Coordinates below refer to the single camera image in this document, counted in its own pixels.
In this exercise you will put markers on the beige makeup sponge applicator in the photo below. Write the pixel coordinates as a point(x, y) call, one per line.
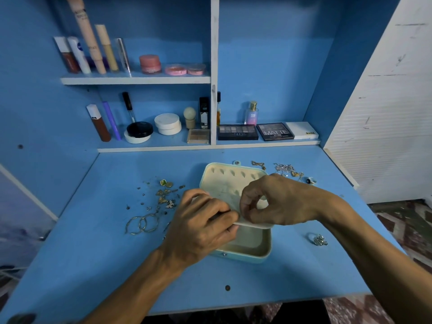
point(189, 117)

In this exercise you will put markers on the person's right forearm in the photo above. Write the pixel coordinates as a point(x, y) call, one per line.
point(378, 263)

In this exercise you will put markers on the person's right hand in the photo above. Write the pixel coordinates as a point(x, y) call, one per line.
point(290, 202)

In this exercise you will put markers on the pink cream jar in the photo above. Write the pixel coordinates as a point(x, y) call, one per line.
point(150, 64)

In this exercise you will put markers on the person's left hand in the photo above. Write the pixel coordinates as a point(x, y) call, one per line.
point(192, 229)

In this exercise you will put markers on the beige powder palette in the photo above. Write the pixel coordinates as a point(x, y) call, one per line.
point(198, 136)

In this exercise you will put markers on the black matte eyeshadow palette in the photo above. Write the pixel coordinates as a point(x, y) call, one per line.
point(275, 132)

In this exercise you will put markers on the black-lidded white powder compact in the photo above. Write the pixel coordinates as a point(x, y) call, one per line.
point(139, 130)

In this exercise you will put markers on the silver mascara tube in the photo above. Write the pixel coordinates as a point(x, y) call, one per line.
point(123, 55)

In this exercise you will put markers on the purple eyeliner pen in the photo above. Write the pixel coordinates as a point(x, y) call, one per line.
point(112, 122)

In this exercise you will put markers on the white cream tube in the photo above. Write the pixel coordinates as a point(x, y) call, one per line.
point(80, 55)

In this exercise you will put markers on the tall beige cosmetic tube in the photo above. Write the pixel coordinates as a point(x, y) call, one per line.
point(87, 33)

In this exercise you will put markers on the pink perfume bottle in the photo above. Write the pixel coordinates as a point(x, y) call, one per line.
point(251, 116)

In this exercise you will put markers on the black cosmetic box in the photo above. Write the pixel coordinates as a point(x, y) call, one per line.
point(204, 113)

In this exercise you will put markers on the white slatted panel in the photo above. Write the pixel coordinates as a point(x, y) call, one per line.
point(388, 114)

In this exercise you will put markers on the person's right thumb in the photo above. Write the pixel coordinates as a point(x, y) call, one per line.
point(266, 219)

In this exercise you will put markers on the clear lip gloss black cap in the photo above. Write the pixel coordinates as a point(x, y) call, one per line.
point(128, 104)

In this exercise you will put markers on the amber bottle black cap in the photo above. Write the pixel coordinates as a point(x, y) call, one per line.
point(218, 111)

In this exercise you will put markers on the pink round compact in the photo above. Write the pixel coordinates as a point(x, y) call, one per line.
point(175, 70)
point(196, 69)

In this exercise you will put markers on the blue white-edged shelf unit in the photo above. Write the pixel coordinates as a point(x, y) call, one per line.
point(135, 79)

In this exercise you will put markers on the mint green jewellery box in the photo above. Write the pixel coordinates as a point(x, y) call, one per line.
point(226, 182)

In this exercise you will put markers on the person's left thumb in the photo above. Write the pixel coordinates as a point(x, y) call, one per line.
point(224, 235)

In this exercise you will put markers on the person's left forearm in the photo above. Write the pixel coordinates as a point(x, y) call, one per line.
point(135, 290)

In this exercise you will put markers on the pile of small gold earrings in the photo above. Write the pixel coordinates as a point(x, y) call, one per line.
point(165, 192)

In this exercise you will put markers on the brown lip gloss white cap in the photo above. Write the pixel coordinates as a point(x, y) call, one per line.
point(69, 59)

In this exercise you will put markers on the white round powder box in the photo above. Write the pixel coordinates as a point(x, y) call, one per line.
point(167, 124)

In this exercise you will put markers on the beige concealer tube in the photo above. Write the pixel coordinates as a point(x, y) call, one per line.
point(108, 47)

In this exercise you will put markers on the brown foundation tube white cap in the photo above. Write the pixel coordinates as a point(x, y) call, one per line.
point(99, 124)

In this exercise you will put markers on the white flat box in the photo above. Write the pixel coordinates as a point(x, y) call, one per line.
point(303, 130)

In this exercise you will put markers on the silver hoop earring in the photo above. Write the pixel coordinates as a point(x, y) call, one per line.
point(128, 225)
point(156, 222)

